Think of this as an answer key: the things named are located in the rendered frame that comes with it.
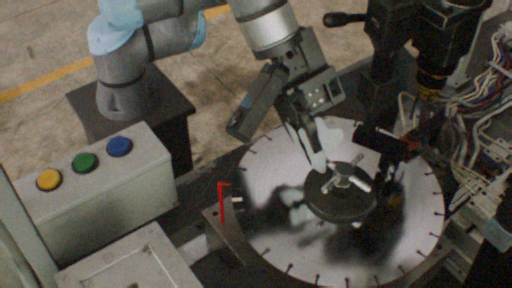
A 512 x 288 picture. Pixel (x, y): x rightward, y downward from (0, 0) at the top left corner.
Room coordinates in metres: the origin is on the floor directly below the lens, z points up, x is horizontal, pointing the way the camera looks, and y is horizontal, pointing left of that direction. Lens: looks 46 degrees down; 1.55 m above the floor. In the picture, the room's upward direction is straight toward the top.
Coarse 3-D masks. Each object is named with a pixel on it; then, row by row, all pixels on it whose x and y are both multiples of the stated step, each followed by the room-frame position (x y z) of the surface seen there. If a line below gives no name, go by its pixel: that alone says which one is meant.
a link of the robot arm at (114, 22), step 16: (112, 0) 0.58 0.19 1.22; (128, 0) 0.58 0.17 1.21; (144, 0) 0.59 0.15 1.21; (160, 0) 0.60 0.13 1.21; (176, 0) 0.61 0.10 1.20; (112, 16) 0.57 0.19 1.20; (128, 16) 0.58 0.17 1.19; (144, 16) 0.59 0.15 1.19; (160, 16) 0.60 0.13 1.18; (176, 16) 0.62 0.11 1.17
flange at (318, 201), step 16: (336, 160) 0.53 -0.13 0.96; (320, 176) 0.49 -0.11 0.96; (368, 176) 0.49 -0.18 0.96; (304, 192) 0.46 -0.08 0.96; (320, 192) 0.46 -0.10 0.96; (336, 192) 0.45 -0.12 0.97; (352, 192) 0.45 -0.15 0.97; (368, 192) 0.46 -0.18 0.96; (320, 208) 0.43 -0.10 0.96; (336, 208) 0.43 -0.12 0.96; (352, 208) 0.43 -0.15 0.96; (368, 208) 0.43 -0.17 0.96
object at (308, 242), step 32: (352, 128) 0.61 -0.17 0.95; (256, 160) 0.53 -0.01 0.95; (288, 160) 0.53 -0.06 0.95; (416, 160) 0.53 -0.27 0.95; (256, 192) 0.47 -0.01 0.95; (288, 192) 0.47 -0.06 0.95; (384, 192) 0.47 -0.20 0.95; (416, 192) 0.47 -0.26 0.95; (256, 224) 0.41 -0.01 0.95; (288, 224) 0.41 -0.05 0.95; (320, 224) 0.41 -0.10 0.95; (352, 224) 0.41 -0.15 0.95; (384, 224) 0.41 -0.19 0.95; (416, 224) 0.41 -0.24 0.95; (288, 256) 0.36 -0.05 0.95; (320, 256) 0.36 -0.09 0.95; (352, 256) 0.36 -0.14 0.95; (384, 256) 0.35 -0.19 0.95; (416, 256) 0.35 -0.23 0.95
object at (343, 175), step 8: (328, 160) 0.49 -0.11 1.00; (352, 160) 0.49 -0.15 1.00; (360, 160) 0.49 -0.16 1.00; (336, 168) 0.47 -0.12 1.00; (344, 168) 0.47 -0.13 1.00; (352, 168) 0.47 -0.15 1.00; (336, 176) 0.46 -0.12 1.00; (344, 176) 0.46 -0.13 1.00; (352, 176) 0.46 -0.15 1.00; (328, 184) 0.44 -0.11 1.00; (336, 184) 0.46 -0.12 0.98; (344, 184) 0.46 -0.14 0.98; (360, 184) 0.45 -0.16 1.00
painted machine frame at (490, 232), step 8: (504, 200) 0.35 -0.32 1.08; (504, 208) 0.34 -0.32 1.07; (496, 216) 0.35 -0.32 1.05; (504, 216) 0.34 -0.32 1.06; (488, 224) 0.35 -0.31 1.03; (496, 224) 0.34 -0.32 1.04; (504, 224) 0.33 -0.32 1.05; (488, 232) 0.34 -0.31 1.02; (496, 232) 0.33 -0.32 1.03; (504, 232) 0.33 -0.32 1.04; (488, 240) 0.34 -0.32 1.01; (496, 240) 0.33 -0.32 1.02; (504, 240) 0.32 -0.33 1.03; (504, 248) 0.32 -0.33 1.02; (496, 256) 0.37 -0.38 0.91; (504, 256) 0.36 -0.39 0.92; (496, 264) 0.36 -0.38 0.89
